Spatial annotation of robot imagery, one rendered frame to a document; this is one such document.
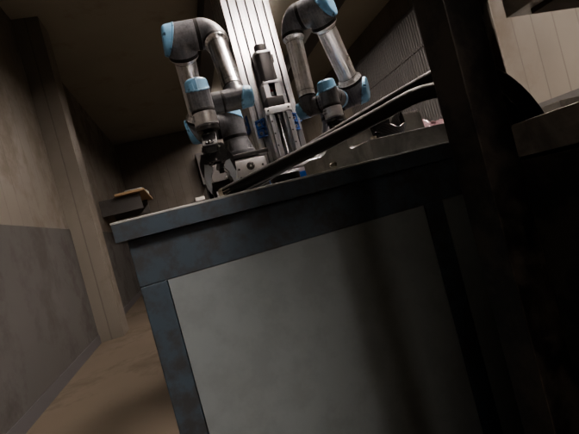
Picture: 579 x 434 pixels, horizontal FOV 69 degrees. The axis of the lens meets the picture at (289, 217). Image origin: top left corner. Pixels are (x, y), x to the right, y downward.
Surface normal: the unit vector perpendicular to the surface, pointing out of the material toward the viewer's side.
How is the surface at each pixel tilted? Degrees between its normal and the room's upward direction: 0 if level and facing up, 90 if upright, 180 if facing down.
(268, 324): 90
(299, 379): 90
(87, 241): 90
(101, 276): 90
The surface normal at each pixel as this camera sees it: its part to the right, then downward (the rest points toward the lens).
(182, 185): 0.23, -0.05
